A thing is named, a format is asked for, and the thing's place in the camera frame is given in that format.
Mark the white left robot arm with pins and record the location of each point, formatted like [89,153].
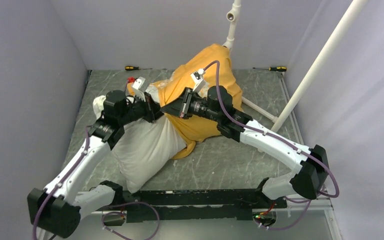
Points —
[58,208]

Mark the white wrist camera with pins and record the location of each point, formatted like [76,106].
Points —
[199,81]
[139,87]

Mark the yellow black screwdriver left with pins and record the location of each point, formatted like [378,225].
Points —
[130,68]

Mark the yellow black screwdriver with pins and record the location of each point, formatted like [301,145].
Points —
[130,68]
[273,68]

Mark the white pillow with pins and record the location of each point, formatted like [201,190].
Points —
[145,148]

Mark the aluminium table edge rail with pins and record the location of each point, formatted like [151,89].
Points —
[292,130]

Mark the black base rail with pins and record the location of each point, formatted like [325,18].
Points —
[148,205]

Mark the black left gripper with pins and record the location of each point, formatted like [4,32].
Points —
[151,108]

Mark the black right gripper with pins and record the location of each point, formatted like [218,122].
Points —
[180,107]

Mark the white pvc pipe frame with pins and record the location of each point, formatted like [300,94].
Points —
[325,70]

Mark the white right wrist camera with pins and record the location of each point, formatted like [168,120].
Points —
[199,81]

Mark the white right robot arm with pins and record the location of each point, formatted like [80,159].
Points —
[307,165]

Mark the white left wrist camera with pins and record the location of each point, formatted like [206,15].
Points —
[139,87]

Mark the yellow black screwdriver right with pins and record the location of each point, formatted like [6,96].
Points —
[273,68]

